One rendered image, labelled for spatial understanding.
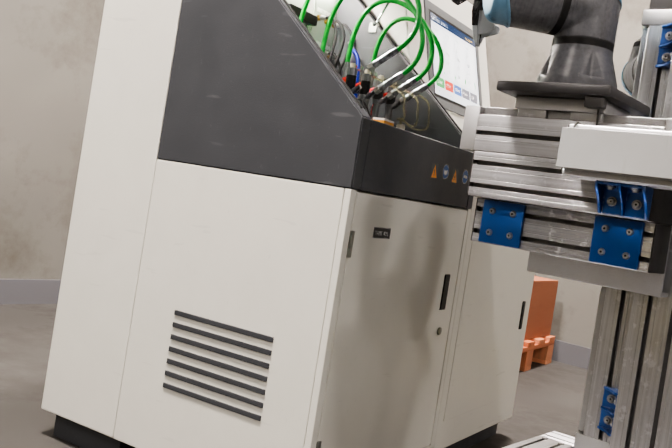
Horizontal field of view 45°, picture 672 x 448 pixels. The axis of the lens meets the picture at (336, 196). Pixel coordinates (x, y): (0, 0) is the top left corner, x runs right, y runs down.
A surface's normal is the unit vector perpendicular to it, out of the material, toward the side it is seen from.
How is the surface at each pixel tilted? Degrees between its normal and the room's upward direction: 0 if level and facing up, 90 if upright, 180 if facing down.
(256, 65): 90
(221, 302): 90
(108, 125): 90
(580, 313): 90
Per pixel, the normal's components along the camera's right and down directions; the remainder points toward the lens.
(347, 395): 0.84, 0.14
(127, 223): -0.52, -0.07
